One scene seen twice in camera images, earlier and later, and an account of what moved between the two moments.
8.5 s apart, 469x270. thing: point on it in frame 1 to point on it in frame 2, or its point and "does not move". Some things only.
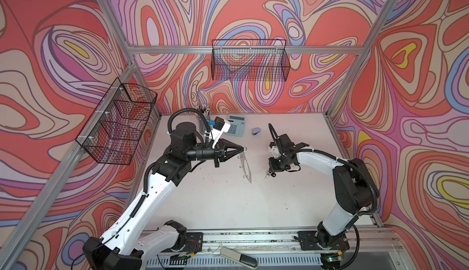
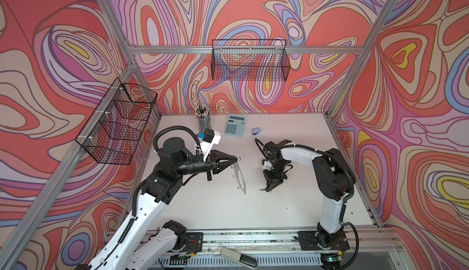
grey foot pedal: x=249 y=261 does not move
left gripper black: x=220 y=154 to x=212 y=165
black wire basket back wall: x=250 y=60 does not move
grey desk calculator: x=237 y=123 does not move
